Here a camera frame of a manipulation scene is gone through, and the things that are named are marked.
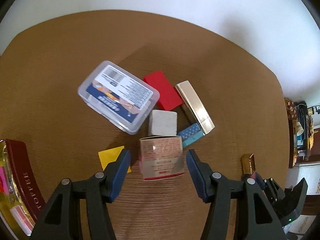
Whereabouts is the small gold foil box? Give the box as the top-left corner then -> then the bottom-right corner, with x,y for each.
241,153 -> 255,175

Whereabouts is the clear pink small box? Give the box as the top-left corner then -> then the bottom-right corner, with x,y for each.
10,205 -> 34,236

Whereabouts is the pink rectangular block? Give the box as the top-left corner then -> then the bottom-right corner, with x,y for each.
0,166 -> 9,195

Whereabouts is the blue patterned small box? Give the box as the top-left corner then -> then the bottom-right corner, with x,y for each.
177,123 -> 204,148

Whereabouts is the gold metallic long box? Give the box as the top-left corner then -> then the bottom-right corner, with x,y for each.
175,80 -> 215,135

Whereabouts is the pink red cosmetic carton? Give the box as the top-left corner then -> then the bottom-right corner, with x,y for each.
139,135 -> 184,181

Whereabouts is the white cube block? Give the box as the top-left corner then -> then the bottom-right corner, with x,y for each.
148,109 -> 177,136

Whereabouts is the clear plastic labelled box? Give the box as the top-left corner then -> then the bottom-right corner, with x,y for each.
78,61 -> 160,135

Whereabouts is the red rectangular block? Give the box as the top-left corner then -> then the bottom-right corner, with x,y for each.
143,70 -> 183,111

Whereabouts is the white radiator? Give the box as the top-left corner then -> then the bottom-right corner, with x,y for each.
298,164 -> 320,195

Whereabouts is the red gold toffee tin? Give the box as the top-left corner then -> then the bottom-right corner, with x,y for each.
1,139 -> 46,239

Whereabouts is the cluttered shelf background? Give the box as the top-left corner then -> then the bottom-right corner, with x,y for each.
285,98 -> 319,168

